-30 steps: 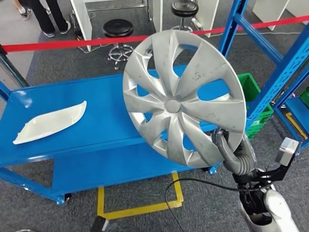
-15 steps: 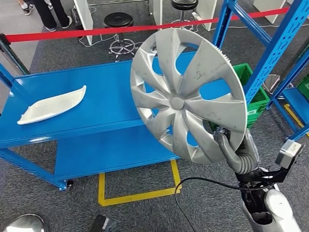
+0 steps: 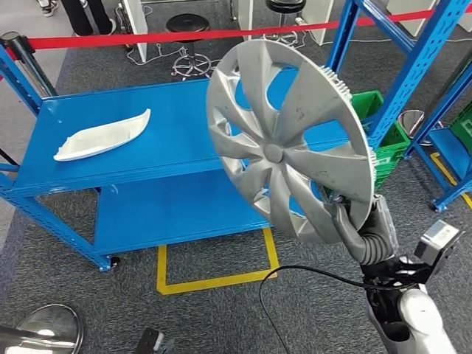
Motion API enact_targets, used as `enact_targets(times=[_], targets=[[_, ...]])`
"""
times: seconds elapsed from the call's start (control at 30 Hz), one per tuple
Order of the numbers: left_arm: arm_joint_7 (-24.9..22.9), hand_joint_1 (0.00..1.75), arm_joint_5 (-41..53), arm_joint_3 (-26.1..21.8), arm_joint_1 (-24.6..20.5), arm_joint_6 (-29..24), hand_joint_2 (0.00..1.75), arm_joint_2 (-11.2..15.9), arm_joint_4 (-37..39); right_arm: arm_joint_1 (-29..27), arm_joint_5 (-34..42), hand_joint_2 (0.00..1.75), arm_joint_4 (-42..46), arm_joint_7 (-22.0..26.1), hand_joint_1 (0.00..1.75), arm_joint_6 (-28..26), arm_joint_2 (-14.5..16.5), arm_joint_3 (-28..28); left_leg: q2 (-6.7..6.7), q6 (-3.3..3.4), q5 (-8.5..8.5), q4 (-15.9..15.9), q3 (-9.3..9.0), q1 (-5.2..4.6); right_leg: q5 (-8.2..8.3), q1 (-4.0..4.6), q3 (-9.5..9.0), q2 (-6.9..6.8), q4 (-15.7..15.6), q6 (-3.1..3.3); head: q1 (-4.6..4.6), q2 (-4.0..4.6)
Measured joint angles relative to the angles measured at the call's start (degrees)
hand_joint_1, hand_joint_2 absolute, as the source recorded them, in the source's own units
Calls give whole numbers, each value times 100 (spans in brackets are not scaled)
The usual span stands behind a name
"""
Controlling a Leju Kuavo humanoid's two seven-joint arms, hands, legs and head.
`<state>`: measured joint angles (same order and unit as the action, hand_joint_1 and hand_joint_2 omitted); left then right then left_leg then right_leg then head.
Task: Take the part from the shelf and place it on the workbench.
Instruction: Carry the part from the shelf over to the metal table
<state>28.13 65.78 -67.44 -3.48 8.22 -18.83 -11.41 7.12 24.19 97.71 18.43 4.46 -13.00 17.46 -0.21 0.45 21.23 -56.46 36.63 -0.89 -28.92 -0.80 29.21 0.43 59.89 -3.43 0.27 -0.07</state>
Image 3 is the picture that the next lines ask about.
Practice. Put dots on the grey plastic wheel cover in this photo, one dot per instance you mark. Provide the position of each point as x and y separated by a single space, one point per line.
275 154

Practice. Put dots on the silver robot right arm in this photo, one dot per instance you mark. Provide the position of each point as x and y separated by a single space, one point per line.
420 312

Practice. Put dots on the blue two-tier shelf rack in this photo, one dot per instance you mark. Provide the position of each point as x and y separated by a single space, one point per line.
147 132

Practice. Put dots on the white plastic trim part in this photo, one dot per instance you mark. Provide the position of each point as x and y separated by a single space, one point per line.
100 139

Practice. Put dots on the yellow floor tape square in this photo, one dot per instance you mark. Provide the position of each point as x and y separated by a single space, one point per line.
221 281
446 172

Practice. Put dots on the black round stool chrome base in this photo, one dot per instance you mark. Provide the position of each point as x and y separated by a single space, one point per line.
285 5
187 22

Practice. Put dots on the white power strip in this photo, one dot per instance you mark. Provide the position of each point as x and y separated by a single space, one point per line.
300 22

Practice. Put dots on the red barrier belt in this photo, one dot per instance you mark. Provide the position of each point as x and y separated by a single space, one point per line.
147 36

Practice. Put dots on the green plastic crate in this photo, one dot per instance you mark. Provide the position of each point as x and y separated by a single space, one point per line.
385 171
368 105
463 127

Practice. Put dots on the white desk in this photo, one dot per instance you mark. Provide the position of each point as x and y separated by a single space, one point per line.
317 14
136 24

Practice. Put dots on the person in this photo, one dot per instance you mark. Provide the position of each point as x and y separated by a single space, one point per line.
50 7
84 17

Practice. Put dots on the white cabinet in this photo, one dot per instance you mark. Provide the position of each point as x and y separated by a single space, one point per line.
402 10

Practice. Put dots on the blue rack holding green crates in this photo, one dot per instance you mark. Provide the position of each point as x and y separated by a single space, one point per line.
451 156

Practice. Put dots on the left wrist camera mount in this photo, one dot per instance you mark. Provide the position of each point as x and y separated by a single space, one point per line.
149 342

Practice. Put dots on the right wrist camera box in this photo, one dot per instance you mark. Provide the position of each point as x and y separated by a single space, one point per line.
436 239

